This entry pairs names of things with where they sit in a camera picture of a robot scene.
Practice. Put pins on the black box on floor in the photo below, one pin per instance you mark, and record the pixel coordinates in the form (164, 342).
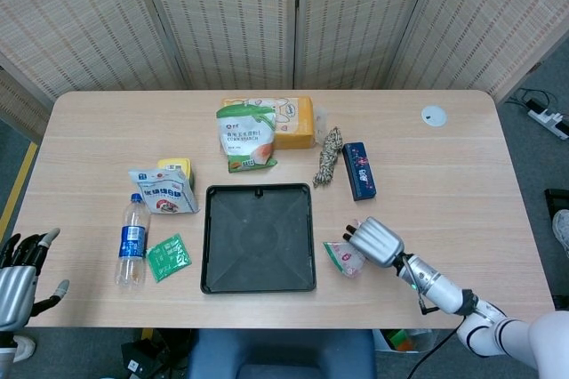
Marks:
(138, 359)

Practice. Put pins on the yellow green plastic container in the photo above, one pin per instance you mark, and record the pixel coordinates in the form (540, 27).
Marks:
(180, 165)

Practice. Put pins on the blue padded seat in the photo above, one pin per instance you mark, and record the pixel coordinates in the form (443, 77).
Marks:
(280, 354)

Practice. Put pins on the white sugar bag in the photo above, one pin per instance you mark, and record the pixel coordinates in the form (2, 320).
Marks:
(164, 194)

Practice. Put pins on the clear bottle with blue label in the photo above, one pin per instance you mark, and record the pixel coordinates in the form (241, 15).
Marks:
(130, 245)

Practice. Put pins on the yellow tissue pack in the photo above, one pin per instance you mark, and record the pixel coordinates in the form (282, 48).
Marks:
(295, 125)

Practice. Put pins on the black square plastic tray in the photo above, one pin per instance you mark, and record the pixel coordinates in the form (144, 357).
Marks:
(258, 241)

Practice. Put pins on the green tea packet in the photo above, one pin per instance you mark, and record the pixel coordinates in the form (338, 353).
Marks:
(168, 258)

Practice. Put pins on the small pink snack packet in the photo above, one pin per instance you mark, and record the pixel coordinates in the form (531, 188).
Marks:
(344, 259)

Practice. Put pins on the green white corn starch bag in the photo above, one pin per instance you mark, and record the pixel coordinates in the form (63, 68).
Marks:
(246, 139)

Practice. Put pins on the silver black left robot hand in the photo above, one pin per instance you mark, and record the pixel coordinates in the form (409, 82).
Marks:
(15, 290)

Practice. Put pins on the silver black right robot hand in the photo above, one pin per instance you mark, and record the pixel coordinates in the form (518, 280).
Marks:
(378, 243)

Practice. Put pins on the black flat object on floor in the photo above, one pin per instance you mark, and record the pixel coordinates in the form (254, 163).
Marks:
(558, 203)

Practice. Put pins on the dark blue rectangular box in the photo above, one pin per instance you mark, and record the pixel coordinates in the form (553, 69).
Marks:
(361, 170)

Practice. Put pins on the beige woven folding screen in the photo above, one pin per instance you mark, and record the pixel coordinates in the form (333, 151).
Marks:
(266, 18)

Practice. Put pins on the green orange box under table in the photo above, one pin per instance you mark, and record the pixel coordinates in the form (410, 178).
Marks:
(406, 340)

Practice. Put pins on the white power strip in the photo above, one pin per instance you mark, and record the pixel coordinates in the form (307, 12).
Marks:
(549, 118)

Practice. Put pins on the grey white shoe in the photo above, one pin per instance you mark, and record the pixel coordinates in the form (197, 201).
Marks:
(562, 232)

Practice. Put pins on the white round table grommet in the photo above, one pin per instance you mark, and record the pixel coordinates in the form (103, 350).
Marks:
(434, 116)

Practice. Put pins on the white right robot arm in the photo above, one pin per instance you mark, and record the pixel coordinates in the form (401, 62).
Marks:
(489, 325)

